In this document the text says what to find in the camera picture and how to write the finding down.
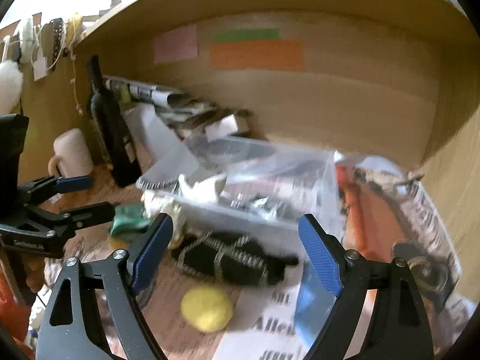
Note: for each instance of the blue book cover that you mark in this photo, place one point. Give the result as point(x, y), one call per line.
point(313, 306)

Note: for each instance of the pink sticky note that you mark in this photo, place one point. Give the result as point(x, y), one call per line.
point(176, 45)

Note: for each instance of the yellow soft ball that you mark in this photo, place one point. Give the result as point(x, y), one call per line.
point(206, 308)

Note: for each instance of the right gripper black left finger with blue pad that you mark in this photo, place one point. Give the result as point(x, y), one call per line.
point(72, 327)

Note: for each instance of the white fluffy plush toy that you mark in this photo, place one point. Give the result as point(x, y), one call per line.
point(11, 80)

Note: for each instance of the green soft cloth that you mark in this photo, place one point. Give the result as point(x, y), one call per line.
point(129, 222)

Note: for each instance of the dark wine bottle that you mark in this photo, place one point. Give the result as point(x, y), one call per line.
point(113, 135)

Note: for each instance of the wooden shelf cabinet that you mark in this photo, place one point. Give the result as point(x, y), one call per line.
point(397, 78)

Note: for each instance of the stack of magazines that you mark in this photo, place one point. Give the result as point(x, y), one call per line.
point(184, 113)

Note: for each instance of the orange sticky note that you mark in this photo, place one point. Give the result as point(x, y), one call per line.
point(273, 55)

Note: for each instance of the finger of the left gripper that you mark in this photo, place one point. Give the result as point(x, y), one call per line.
point(40, 190)
point(66, 223)

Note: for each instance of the white printed newspaper sheet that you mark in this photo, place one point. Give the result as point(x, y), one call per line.
point(263, 323)

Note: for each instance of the green sticky note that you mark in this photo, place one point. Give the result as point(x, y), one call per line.
point(246, 34)

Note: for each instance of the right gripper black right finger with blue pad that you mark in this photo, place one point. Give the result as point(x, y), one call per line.
point(398, 328)

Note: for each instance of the white ceramic mug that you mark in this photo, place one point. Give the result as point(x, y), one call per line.
point(71, 156)

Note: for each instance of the clear plastic storage box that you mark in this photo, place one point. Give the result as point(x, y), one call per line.
point(269, 187)

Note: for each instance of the black glittery soft cloth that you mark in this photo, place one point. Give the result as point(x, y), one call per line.
point(233, 258)

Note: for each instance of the orange object lower left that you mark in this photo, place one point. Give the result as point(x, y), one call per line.
point(14, 317)

